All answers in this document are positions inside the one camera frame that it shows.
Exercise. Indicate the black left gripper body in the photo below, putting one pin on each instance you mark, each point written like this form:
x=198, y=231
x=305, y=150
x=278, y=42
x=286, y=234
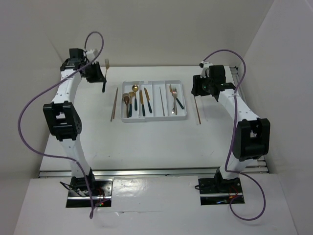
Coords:
x=93, y=73

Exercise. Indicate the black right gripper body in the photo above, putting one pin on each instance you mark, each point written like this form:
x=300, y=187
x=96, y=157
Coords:
x=202, y=86

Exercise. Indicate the gold fork green handle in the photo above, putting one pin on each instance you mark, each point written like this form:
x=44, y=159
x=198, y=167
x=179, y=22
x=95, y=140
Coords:
x=174, y=92
x=107, y=66

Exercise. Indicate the metal chopstick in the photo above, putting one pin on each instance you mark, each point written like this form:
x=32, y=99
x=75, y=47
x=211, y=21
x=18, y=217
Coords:
x=162, y=105

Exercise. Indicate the brown chopstick pair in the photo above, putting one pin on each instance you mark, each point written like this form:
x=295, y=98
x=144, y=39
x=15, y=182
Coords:
x=114, y=106

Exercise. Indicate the gold knife green handle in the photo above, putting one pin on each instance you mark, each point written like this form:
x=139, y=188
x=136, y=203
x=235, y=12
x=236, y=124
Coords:
x=148, y=100
x=142, y=103

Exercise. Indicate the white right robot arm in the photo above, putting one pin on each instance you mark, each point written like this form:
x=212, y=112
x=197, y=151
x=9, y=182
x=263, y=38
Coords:
x=250, y=137

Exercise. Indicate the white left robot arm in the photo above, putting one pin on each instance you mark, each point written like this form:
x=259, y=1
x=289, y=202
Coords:
x=63, y=120

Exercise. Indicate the white cutlery tray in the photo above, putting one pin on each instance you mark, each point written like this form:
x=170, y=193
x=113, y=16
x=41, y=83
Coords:
x=172, y=109

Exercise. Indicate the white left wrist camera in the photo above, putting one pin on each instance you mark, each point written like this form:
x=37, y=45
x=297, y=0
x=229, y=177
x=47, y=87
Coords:
x=91, y=54

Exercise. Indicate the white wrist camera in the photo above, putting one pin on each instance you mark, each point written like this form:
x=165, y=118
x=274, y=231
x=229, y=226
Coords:
x=204, y=66
x=91, y=54

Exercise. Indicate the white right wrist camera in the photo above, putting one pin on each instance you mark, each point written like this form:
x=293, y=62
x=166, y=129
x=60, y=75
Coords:
x=204, y=66

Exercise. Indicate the aluminium rail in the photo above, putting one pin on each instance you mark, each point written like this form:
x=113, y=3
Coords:
x=151, y=172

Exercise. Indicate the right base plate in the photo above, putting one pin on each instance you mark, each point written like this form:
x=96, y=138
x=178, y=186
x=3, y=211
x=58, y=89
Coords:
x=212, y=194

